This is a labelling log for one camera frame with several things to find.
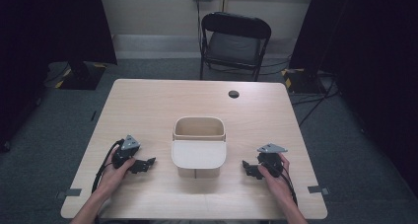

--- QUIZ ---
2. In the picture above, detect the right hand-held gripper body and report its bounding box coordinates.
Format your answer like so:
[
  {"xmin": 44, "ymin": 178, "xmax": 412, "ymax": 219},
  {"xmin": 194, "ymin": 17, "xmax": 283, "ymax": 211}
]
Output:
[{"xmin": 256, "ymin": 142, "xmax": 289, "ymax": 179}]

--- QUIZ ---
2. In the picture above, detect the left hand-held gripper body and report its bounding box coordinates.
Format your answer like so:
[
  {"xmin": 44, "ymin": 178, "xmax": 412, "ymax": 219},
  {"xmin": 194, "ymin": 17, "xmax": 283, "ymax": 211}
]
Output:
[{"xmin": 111, "ymin": 134, "xmax": 142, "ymax": 170}]

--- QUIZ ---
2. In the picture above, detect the beige bin with swing lid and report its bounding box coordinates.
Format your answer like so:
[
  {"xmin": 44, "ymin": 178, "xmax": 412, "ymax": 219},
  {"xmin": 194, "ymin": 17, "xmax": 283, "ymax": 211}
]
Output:
[{"xmin": 171, "ymin": 115, "xmax": 228, "ymax": 180}]

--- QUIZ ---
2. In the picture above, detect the person's right hand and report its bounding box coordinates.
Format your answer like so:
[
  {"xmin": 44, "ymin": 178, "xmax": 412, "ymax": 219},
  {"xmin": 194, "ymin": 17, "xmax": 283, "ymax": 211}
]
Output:
[{"xmin": 257, "ymin": 152, "xmax": 292, "ymax": 202}]

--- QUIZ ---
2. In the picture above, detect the person's left hand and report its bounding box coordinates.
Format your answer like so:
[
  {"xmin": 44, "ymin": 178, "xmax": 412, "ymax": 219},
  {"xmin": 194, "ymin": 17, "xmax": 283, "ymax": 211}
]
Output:
[{"xmin": 97, "ymin": 146, "xmax": 137, "ymax": 196}]

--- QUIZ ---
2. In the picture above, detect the grey tape strip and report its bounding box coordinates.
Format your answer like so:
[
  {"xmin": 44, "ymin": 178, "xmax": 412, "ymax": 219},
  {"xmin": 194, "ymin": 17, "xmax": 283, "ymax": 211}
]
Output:
[
  {"xmin": 55, "ymin": 187, "xmax": 83, "ymax": 199},
  {"xmin": 307, "ymin": 185, "xmax": 330, "ymax": 196}
]

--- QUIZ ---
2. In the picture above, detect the black stand base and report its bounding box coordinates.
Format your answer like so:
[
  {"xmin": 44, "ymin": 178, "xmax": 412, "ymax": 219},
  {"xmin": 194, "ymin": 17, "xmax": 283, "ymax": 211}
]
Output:
[
  {"xmin": 58, "ymin": 61, "xmax": 107, "ymax": 91},
  {"xmin": 281, "ymin": 67, "xmax": 326, "ymax": 95}
]

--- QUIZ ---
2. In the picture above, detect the black folding chair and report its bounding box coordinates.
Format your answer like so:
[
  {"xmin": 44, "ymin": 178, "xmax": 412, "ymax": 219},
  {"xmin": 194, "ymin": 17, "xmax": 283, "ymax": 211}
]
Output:
[{"xmin": 199, "ymin": 11, "xmax": 273, "ymax": 83}]

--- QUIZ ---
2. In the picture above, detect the black curtain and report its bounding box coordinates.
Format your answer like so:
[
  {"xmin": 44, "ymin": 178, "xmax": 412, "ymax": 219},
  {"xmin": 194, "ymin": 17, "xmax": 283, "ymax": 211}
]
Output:
[
  {"xmin": 0, "ymin": 0, "xmax": 118, "ymax": 153},
  {"xmin": 288, "ymin": 0, "xmax": 418, "ymax": 198}
]

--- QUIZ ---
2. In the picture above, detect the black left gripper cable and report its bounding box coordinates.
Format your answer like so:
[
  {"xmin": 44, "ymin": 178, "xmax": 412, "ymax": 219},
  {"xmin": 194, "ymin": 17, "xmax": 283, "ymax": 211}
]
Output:
[{"xmin": 91, "ymin": 139, "xmax": 125, "ymax": 194}]

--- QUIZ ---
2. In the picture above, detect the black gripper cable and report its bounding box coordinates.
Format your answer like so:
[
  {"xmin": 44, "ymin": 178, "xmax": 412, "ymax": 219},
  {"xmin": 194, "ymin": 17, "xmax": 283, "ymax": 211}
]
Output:
[
  {"xmin": 269, "ymin": 163, "xmax": 299, "ymax": 207},
  {"xmin": 91, "ymin": 139, "xmax": 125, "ymax": 194}
]

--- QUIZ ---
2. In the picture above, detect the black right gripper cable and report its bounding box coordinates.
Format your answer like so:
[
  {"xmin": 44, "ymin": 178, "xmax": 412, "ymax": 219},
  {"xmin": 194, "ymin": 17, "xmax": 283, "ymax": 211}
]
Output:
[{"xmin": 269, "ymin": 163, "xmax": 299, "ymax": 207}]

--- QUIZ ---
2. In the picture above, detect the black floor cable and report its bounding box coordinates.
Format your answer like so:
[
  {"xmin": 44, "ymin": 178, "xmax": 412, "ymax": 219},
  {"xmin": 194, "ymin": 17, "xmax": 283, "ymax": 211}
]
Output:
[{"xmin": 291, "ymin": 77, "xmax": 340, "ymax": 127}]

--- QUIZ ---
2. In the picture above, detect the black wall cable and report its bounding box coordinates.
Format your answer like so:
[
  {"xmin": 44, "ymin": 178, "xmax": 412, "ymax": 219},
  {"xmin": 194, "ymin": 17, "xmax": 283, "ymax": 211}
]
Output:
[{"xmin": 195, "ymin": 0, "xmax": 203, "ymax": 54}]

